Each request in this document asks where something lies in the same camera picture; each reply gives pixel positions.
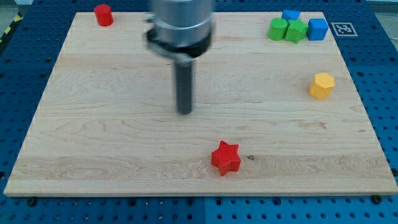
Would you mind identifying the blue cube block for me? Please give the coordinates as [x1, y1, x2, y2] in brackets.
[307, 18, 329, 41]

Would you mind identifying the blue block at back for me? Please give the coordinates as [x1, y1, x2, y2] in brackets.
[281, 9, 301, 21]

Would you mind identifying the yellow hexagon block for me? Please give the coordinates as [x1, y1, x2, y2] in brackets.
[308, 72, 335, 100]

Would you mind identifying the white fiducial marker tag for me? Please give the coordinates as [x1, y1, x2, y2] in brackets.
[331, 22, 358, 37]

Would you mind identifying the red cylinder block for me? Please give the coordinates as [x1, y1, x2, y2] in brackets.
[94, 4, 114, 27]

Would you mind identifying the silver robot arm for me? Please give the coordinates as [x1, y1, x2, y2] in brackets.
[146, 0, 213, 114]

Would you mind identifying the green cylinder block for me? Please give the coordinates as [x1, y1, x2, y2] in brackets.
[268, 17, 289, 40]

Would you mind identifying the red star block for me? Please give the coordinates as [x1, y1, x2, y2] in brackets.
[211, 141, 241, 176]

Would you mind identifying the wooden board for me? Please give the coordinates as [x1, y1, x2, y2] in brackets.
[4, 12, 397, 197]

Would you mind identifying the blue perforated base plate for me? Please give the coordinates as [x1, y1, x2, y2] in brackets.
[1, 0, 397, 223]

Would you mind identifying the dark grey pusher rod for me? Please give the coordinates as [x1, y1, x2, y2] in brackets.
[174, 62, 194, 114]

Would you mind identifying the green star block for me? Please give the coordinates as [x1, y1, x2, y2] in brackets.
[285, 19, 308, 44]

